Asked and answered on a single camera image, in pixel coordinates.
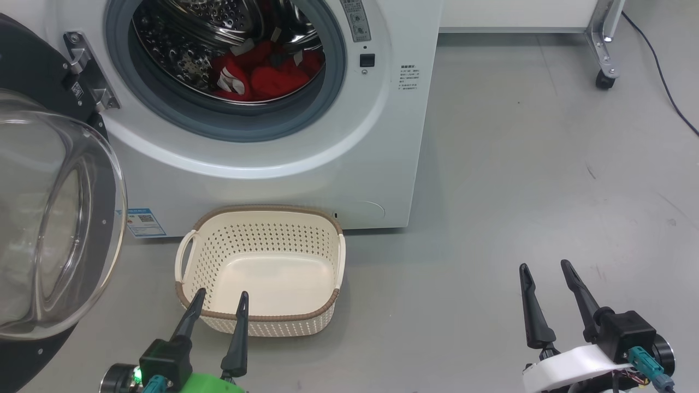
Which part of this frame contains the round glass washing machine door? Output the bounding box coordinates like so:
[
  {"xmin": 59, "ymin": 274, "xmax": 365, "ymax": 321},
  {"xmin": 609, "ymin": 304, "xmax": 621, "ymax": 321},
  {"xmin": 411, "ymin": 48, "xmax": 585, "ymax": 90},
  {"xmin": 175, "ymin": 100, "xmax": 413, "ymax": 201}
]
[{"xmin": 0, "ymin": 14, "xmax": 129, "ymax": 393}]

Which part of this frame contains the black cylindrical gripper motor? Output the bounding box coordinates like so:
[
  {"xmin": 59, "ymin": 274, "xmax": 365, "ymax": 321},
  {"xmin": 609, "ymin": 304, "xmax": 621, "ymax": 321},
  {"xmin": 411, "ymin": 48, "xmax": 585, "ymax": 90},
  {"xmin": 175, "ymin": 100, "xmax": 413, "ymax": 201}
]
[
  {"xmin": 100, "ymin": 364, "xmax": 141, "ymax": 393},
  {"xmin": 653, "ymin": 334, "xmax": 676, "ymax": 377}
]

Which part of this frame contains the black cylindrical right gripper motor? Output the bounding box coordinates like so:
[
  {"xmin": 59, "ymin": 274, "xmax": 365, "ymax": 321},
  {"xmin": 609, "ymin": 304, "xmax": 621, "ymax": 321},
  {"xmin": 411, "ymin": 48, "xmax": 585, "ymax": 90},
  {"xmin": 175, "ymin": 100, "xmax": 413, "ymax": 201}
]
[{"xmin": 653, "ymin": 334, "xmax": 676, "ymax": 377}]

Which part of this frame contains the metal stand leg with caster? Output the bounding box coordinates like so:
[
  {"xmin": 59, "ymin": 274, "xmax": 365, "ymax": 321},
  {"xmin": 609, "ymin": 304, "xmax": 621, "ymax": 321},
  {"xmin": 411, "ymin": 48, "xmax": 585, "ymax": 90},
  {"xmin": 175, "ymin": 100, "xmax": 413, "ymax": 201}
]
[{"xmin": 584, "ymin": 0, "xmax": 626, "ymax": 91}]

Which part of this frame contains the black cylindrical left gripper motor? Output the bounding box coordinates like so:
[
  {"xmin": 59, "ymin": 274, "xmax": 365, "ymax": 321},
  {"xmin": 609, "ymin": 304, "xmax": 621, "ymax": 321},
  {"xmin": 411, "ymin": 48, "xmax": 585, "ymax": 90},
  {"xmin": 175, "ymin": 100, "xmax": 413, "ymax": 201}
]
[{"xmin": 100, "ymin": 364, "xmax": 141, "ymax": 393}]

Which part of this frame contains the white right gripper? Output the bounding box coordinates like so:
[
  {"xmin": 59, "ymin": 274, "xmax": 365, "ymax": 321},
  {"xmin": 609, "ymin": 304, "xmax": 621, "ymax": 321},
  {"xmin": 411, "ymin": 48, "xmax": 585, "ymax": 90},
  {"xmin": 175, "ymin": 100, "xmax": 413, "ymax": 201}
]
[{"xmin": 519, "ymin": 260, "xmax": 634, "ymax": 393}]

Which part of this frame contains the teal plug right camera cable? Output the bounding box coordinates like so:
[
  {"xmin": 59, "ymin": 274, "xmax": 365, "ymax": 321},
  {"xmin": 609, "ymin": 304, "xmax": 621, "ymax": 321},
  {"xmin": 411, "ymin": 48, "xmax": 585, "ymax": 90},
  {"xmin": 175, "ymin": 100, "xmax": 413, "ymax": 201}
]
[{"xmin": 628, "ymin": 347, "xmax": 676, "ymax": 393}]

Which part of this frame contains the metal washer door hinge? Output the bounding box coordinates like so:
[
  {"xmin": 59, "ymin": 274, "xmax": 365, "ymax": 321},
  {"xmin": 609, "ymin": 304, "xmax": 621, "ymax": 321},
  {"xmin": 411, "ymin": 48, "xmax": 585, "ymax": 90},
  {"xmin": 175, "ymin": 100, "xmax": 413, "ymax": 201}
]
[{"xmin": 63, "ymin": 32, "xmax": 121, "ymax": 114}]

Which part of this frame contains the white front-load washing machine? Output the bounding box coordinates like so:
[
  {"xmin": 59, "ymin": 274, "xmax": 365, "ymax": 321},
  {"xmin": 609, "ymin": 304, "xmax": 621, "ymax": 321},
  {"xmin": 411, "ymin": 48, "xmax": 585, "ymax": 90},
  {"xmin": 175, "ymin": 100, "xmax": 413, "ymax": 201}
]
[{"xmin": 0, "ymin": 0, "xmax": 444, "ymax": 239}]

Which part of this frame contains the red and white jersey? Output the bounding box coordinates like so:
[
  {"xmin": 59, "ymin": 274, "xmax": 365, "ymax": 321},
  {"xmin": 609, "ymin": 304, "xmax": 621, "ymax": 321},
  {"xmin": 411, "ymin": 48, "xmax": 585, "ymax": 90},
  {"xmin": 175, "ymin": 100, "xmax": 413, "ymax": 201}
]
[{"xmin": 210, "ymin": 39, "xmax": 324, "ymax": 102}]

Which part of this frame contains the blue white energy label sticker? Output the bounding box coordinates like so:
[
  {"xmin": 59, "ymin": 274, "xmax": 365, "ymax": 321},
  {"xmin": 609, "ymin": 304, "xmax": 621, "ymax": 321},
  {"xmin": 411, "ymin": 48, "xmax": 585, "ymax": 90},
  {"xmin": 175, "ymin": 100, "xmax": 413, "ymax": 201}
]
[{"xmin": 127, "ymin": 207, "xmax": 167, "ymax": 239}]

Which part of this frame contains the thin black floor cable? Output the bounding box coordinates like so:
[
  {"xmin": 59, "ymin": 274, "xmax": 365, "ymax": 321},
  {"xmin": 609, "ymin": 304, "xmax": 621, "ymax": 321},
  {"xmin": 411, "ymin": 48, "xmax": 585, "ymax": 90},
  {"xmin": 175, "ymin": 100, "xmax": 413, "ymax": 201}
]
[{"xmin": 621, "ymin": 11, "xmax": 699, "ymax": 137}]

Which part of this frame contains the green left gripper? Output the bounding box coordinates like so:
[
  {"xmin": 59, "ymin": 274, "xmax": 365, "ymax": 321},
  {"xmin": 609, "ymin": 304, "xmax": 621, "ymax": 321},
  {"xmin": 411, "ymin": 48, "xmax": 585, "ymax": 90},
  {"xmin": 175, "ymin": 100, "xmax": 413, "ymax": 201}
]
[{"xmin": 169, "ymin": 288, "xmax": 250, "ymax": 393}]

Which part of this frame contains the stainless steel washer drum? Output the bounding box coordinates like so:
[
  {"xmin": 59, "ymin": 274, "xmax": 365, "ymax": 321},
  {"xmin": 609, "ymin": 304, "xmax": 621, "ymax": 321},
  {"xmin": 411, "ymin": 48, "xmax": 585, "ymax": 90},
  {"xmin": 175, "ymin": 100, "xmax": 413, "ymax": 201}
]
[{"xmin": 132, "ymin": 0, "xmax": 327, "ymax": 104}]

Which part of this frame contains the cream perforated laundry basket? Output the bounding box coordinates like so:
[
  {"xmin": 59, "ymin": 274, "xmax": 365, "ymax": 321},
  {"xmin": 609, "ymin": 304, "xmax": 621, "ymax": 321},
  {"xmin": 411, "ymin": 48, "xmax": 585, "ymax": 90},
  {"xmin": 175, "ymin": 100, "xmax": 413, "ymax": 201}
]
[{"xmin": 175, "ymin": 205, "xmax": 346, "ymax": 337}]

